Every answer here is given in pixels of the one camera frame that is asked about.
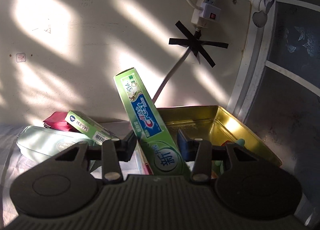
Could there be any teal plush toy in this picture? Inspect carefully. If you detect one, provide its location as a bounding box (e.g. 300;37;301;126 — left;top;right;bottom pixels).
212;138;245;179

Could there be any green Crest toothpaste box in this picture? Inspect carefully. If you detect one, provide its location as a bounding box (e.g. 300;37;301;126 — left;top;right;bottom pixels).
114;68;190;178

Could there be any light blue zip pouch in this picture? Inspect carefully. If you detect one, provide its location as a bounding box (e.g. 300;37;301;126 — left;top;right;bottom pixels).
16;125;95;163

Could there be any small green medicine box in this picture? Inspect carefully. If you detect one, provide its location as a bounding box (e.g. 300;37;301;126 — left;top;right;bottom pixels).
65;110;119;145

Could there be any gold tin box pink outside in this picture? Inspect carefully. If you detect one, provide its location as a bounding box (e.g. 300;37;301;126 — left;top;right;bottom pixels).
158;105;282;166

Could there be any magenta wallet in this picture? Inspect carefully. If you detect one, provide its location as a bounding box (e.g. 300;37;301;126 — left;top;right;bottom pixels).
43;111;79;132

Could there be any striped grey bed sheet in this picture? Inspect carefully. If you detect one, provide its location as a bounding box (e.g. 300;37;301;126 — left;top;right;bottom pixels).
0;119;146;228

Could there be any black tape cross lower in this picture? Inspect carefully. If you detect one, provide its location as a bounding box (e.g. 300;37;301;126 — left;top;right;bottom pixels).
169;21;229;67

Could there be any white power strip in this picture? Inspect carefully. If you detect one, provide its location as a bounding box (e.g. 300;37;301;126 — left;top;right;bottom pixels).
191;0;221;28

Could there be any small white fan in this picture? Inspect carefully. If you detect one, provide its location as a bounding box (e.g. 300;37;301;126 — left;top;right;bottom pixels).
251;0;275;28

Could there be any white power cable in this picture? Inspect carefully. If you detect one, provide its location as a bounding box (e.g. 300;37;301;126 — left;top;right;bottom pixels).
152;46;192;104

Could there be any small wall sticker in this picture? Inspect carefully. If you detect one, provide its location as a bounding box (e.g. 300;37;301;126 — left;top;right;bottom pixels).
16;53;26;63

